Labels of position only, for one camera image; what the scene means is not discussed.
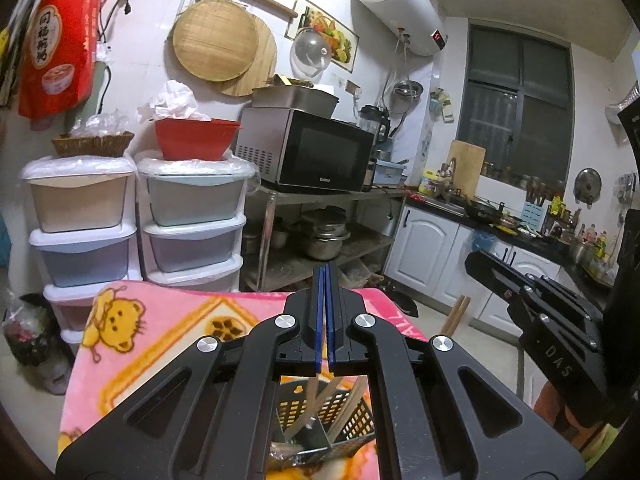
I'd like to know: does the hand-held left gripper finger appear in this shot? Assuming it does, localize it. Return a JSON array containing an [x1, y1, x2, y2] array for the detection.
[[325, 262, 586, 480], [55, 266, 326, 480]]

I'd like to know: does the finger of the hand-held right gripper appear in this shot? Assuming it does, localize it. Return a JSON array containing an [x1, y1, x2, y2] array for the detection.
[[505, 287, 607, 357], [465, 250, 613, 312]]

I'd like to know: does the green plastic utensil holder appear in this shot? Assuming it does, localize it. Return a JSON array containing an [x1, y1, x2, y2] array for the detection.
[[270, 375, 378, 467]]

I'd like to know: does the person's right forearm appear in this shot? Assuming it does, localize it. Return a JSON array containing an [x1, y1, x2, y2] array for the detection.
[[570, 421, 633, 480]]

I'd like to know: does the person's right hand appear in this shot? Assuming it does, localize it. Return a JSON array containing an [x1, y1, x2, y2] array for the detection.
[[532, 380, 617, 435]]

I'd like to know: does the blue plastic bag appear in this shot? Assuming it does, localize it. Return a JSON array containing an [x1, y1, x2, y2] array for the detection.
[[469, 230, 497, 254]]

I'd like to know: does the black wok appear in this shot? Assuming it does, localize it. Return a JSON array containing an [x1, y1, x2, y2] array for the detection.
[[462, 199, 507, 224]]

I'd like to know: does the blue knife block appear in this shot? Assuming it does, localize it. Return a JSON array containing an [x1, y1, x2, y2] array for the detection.
[[520, 201, 549, 234]]

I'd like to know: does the white kitchen cabinet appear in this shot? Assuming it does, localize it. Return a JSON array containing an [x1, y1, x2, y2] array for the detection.
[[382, 204, 577, 337]]

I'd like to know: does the row of condiment bottles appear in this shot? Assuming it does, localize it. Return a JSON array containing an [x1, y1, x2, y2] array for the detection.
[[547, 199, 618, 273]]

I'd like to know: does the large steel pot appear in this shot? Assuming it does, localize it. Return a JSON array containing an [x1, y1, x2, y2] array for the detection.
[[299, 207, 352, 261]]

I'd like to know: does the metal shelf rack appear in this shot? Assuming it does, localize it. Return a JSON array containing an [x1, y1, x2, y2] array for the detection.
[[240, 186, 409, 294]]

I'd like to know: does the small steel pot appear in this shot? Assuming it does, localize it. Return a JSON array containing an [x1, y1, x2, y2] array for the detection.
[[272, 220, 293, 250]]

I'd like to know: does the kitchen faucet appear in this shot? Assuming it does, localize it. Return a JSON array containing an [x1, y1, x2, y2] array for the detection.
[[440, 156, 460, 192]]

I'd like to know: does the wooden cutting board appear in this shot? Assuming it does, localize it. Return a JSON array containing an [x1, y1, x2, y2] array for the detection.
[[446, 140, 487, 192]]

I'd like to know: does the steel pot lid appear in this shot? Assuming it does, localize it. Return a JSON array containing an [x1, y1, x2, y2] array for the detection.
[[573, 167, 604, 209]]

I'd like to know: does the light blue storage box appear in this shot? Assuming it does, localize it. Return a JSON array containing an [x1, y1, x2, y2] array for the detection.
[[372, 159, 407, 186]]

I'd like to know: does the pink printed blanket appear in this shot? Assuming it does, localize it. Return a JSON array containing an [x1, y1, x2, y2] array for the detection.
[[57, 282, 432, 480]]

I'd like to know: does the green-top plastic drawer tower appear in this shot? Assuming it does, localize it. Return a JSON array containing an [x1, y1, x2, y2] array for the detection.
[[136, 152, 247, 294]]

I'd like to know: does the kitchen window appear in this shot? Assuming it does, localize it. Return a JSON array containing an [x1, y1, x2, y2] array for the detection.
[[455, 18, 574, 197]]

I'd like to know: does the black microwave oven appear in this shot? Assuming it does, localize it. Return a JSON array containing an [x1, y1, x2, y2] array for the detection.
[[235, 107, 376, 195]]

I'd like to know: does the black blender jug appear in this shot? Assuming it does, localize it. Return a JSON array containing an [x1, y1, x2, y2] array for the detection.
[[357, 105, 391, 147]]

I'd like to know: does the hanging steel strainer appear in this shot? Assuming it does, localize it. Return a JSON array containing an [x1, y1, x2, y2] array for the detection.
[[392, 80, 425, 114]]

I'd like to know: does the red plastic basin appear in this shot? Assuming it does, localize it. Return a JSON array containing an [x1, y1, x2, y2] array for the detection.
[[154, 117, 242, 161]]

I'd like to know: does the steel baking tray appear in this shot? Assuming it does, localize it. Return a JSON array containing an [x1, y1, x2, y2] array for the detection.
[[250, 84, 341, 117]]

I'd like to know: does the beige-top plastic drawer tower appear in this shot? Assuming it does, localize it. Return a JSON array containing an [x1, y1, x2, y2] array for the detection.
[[20, 155, 139, 347]]

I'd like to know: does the round wooden board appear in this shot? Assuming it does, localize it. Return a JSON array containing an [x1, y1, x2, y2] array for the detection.
[[220, 10, 279, 97]]

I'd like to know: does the white plastic bag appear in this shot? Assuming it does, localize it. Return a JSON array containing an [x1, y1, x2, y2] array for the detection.
[[137, 80, 211, 122]]

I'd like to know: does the glass pot lid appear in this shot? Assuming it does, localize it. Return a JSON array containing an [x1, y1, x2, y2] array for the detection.
[[290, 27, 332, 79]]

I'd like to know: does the white water heater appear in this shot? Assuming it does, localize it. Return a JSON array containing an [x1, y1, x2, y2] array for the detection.
[[351, 0, 449, 57]]

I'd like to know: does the wicker basket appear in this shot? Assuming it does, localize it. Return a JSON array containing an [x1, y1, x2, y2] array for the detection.
[[51, 131, 136, 159]]

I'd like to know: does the black trash bag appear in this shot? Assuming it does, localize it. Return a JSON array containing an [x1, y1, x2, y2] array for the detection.
[[1, 292, 67, 367]]

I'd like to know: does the round bamboo tray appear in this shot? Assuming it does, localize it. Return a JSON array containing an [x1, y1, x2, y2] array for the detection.
[[172, 0, 261, 81]]

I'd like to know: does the red gift bag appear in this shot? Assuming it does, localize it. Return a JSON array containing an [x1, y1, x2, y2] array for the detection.
[[17, 0, 104, 121]]

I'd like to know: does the fruit wall picture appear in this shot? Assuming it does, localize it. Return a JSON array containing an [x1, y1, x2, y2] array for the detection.
[[285, 0, 360, 71]]

